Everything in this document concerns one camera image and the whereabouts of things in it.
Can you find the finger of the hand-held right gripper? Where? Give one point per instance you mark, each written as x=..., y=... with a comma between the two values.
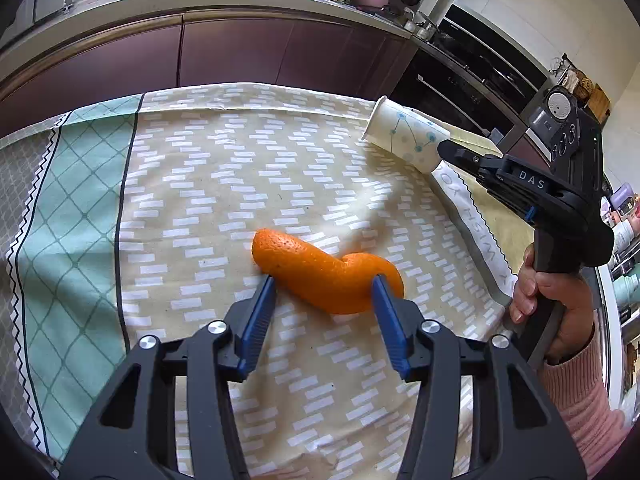
x=462, y=157

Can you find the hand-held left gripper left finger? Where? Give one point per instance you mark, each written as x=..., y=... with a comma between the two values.
x=257, y=325

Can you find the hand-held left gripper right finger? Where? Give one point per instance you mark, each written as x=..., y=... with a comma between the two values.
x=390, y=325

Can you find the white dotted paper cup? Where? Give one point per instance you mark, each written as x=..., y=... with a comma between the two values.
x=405, y=132

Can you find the orange peel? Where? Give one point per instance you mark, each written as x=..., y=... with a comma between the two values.
x=310, y=265

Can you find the person's right forearm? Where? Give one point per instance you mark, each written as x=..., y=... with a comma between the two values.
x=585, y=410

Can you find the person's right hand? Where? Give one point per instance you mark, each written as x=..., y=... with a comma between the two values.
x=570, y=300

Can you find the purple container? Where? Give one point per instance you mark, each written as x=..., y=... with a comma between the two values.
x=626, y=200

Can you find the black built-in oven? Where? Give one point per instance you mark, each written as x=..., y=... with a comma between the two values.
x=460, y=85

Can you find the pale green bottle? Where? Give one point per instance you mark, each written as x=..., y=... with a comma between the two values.
x=627, y=292

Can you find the brown cardboard box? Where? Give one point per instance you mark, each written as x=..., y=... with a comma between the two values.
x=599, y=100

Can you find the patterned tablecloth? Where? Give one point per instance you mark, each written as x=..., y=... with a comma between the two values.
x=200, y=185

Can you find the dark red kitchen cabinet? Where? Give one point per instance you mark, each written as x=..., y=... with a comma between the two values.
x=225, y=55

